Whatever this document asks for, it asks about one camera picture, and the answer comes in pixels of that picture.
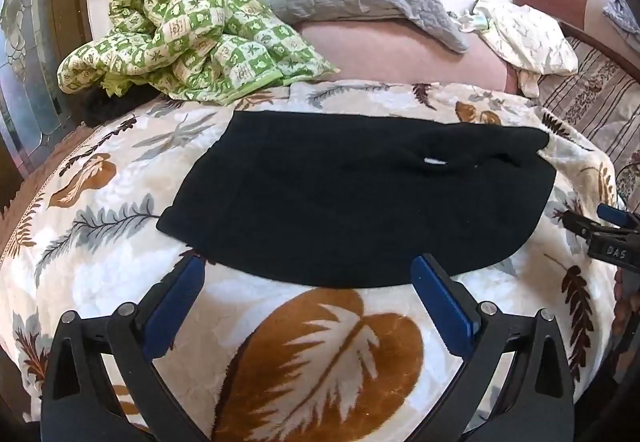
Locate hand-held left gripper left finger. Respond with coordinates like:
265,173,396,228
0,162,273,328
40,254,206,442

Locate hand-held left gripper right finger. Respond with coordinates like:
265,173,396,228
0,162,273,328
410,253,576,442

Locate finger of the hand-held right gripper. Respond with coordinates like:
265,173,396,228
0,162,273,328
596,203,640,229
561,210,608,244

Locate black pants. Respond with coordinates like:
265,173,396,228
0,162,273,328
156,110,557,289

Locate striped brown bed sheet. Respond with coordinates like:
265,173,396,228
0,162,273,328
537,37,640,213

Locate leaf print blanket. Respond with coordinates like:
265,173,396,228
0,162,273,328
0,81,626,442

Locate cream printed pillow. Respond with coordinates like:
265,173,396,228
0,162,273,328
460,0,580,98

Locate grey patterned cloth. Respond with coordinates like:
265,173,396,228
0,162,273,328
602,0,640,35

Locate dark cloth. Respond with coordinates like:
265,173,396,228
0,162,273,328
82,87,166,127

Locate light green cloth scrap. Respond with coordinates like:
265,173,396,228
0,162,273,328
459,6,497,33

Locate pink bed sheet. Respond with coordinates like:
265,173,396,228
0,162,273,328
295,19,521,95

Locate green checkered quilt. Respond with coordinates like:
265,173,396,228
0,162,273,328
56,0,342,104

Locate patterned glass door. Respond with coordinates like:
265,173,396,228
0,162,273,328
0,0,93,173

